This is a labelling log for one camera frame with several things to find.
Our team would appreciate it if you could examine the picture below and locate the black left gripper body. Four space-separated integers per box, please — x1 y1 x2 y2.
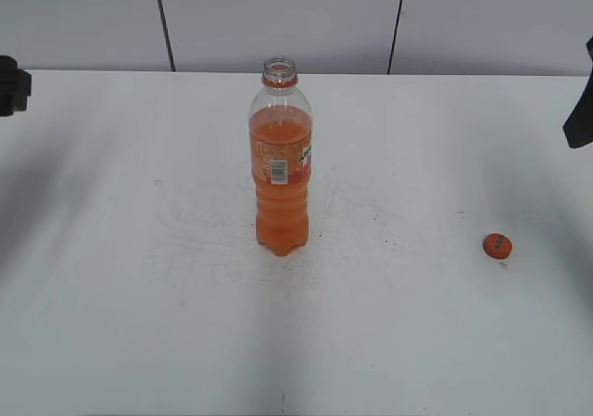
0 56 32 117

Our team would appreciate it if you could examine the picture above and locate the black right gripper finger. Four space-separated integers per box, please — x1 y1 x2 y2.
561 35 593 150

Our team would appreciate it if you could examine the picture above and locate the orange drink plastic bottle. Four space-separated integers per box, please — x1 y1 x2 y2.
248 57 313 256

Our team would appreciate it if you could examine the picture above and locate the orange bottle cap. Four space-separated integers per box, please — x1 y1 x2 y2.
483 233 513 260

